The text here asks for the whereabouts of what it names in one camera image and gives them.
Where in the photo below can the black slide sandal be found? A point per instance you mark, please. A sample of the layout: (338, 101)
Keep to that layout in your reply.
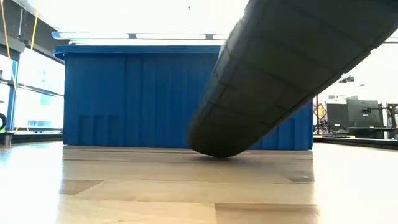
(280, 68)

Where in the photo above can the blue plastic bin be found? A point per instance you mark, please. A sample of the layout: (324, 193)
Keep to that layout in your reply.
(133, 99)

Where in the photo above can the linear ceiling light panel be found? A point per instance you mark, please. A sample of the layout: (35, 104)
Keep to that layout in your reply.
(171, 36)
(220, 36)
(93, 35)

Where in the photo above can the red yellow machine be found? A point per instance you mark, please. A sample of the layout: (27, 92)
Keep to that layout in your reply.
(320, 115)

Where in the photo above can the small black computer monitor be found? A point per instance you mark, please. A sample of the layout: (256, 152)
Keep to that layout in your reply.
(336, 115)

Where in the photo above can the black ceiling-mounted device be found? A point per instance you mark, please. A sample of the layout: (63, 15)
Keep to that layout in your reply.
(346, 79)

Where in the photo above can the large black computer monitor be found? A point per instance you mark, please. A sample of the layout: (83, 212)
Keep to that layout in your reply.
(362, 116)

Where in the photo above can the black background desk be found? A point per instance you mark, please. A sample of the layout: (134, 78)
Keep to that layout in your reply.
(370, 132)

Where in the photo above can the dark overhead beam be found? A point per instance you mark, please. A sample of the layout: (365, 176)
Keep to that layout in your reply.
(18, 25)

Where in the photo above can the black aluminium frame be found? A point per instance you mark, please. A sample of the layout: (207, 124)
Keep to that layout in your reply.
(31, 138)

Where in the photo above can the blue window post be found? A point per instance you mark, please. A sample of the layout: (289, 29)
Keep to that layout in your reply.
(12, 93)

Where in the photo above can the silver metal post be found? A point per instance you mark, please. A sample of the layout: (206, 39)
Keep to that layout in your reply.
(8, 140)

